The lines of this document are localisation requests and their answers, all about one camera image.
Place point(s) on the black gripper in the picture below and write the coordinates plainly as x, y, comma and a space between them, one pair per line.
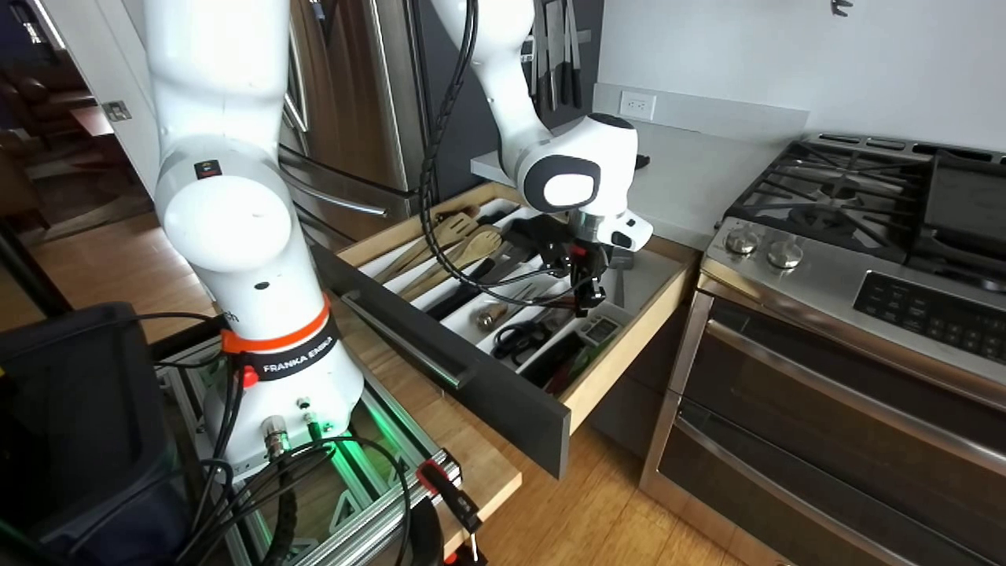
586, 255

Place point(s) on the black and red scissors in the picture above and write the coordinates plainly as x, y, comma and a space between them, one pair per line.
520, 336

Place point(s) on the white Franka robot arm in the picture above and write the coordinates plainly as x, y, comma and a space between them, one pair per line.
240, 229

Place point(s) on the wooden drawer with dark front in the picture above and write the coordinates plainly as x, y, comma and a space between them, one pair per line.
522, 420

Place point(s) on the black plastic spatula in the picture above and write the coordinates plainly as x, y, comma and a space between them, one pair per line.
513, 255

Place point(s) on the small metal kitchen tool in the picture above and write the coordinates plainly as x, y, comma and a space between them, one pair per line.
488, 314

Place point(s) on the wooden spoon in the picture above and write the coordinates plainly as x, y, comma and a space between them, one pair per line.
477, 249

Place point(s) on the wooden slotted spatula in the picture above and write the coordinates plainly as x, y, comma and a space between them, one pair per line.
453, 228

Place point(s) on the silver range knob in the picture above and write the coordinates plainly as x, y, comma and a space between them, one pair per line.
744, 240
785, 252

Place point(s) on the wooden platform board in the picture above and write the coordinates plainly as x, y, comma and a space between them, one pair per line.
460, 442

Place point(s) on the red and black clamp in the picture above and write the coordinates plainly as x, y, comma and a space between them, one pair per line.
450, 492

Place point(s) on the stainless steel refrigerator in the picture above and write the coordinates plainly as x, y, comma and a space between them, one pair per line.
347, 145

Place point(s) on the stainless steel gas range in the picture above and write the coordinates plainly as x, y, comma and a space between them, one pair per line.
839, 442

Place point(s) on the black stove griddle plate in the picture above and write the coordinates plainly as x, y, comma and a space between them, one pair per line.
964, 205

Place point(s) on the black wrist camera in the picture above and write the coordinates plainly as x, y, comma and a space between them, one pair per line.
538, 229

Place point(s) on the white wall outlet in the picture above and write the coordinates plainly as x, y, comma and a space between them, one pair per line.
640, 105

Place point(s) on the aluminum robot mounting frame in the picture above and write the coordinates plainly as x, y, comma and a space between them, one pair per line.
356, 522

